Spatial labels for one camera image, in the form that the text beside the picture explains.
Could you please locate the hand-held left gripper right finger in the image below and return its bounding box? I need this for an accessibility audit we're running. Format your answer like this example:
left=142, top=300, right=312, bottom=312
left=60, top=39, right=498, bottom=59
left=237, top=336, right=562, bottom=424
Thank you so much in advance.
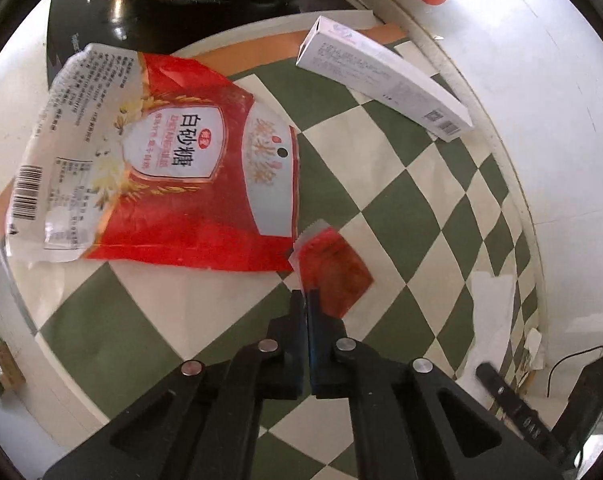
left=307, top=287, right=565, bottom=480

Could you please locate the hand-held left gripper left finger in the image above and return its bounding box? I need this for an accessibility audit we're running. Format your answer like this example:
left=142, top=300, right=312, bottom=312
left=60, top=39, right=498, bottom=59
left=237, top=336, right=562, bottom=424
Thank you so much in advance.
left=41, top=290, right=312, bottom=480

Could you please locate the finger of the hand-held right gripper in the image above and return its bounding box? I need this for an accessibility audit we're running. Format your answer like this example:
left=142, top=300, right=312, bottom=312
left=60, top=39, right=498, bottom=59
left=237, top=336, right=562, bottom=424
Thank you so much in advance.
left=554, top=355, right=603, bottom=466
left=475, top=362, right=565, bottom=453

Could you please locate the red sauce sachet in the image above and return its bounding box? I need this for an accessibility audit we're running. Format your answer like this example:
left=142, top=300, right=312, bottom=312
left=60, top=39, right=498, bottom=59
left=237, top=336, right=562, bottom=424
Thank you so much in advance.
left=287, top=219, right=375, bottom=320

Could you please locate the crumpled white paper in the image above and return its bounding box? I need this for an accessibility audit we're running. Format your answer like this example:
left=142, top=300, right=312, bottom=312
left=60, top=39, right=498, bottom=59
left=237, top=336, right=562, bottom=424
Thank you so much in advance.
left=519, top=327, right=547, bottom=386

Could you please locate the white paper towel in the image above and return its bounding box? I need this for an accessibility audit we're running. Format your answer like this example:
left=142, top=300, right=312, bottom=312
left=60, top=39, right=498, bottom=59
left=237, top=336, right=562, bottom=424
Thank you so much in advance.
left=469, top=272, right=519, bottom=386

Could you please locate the green checkered table mat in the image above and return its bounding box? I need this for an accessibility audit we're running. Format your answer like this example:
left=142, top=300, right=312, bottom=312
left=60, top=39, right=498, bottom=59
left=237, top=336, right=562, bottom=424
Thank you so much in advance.
left=34, top=10, right=547, bottom=480

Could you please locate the red and white sugar bag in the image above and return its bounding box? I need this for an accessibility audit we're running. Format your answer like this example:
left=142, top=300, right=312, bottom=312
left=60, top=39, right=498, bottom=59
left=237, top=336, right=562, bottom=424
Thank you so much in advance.
left=6, top=42, right=300, bottom=273

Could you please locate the long white cardboard box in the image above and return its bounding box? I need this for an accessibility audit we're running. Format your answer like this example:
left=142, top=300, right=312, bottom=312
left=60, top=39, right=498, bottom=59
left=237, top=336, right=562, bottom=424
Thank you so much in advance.
left=295, top=15, right=475, bottom=142

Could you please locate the brown cardboard box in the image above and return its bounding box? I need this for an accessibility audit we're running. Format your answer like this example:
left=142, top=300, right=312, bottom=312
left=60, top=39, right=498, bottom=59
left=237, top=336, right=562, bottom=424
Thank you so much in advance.
left=0, top=340, right=27, bottom=393

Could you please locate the black gas stove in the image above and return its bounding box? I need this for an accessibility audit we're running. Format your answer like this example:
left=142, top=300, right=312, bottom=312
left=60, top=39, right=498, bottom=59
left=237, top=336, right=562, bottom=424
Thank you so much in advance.
left=46, top=0, right=362, bottom=56

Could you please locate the black cable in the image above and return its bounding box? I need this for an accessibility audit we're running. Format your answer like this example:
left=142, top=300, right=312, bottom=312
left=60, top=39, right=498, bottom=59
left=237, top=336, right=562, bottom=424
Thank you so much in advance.
left=546, top=340, right=603, bottom=396

